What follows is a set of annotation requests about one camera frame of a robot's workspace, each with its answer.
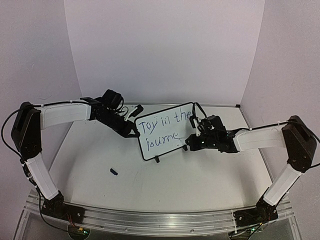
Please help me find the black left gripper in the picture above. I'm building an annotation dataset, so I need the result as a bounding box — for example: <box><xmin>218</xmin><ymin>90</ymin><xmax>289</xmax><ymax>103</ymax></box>
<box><xmin>98</xmin><ymin>110</ymin><xmax>140</xmax><ymax>138</ymax></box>

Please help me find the white whiteboard with black frame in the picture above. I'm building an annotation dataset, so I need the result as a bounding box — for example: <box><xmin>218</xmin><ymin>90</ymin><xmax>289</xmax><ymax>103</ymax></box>
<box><xmin>134</xmin><ymin>102</ymin><xmax>196</xmax><ymax>161</ymax></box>

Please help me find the blue marker cap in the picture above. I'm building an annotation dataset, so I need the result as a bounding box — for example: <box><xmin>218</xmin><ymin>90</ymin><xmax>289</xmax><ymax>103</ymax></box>
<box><xmin>110</xmin><ymin>168</ymin><xmax>118</xmax><ymax>176</ymax></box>

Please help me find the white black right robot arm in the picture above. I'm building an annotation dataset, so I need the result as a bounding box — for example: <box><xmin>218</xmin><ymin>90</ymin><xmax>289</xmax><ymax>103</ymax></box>
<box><xmin>185</xmin><ymin>115</ymin><xmax>320</xmax><ymax>227</ymax></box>

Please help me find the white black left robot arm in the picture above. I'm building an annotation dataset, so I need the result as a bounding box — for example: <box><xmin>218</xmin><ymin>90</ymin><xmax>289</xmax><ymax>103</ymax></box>
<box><xmin>11</xmin><ymin>89</ymin><xmax>144</xmax><ymax>224</ymax></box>

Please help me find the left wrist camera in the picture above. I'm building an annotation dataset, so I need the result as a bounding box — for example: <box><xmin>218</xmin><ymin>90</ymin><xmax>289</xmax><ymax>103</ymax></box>
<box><xmin>126</xmin><ymin>104</ymin><xmax>144</xmax><ymax>119</ymax></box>

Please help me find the black camera cable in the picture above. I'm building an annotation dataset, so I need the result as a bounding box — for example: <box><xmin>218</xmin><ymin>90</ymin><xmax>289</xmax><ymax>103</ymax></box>
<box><xmin>192</xmin><ymin>101</ymin><xmax>208</xmax><ymax>121</ymax></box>

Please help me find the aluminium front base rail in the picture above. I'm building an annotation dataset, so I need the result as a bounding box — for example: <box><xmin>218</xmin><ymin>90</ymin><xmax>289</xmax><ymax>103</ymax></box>
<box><xmin>14</xmin><ymin>191</ymin><xmax>301</xmax><ymax>240</ymax></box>

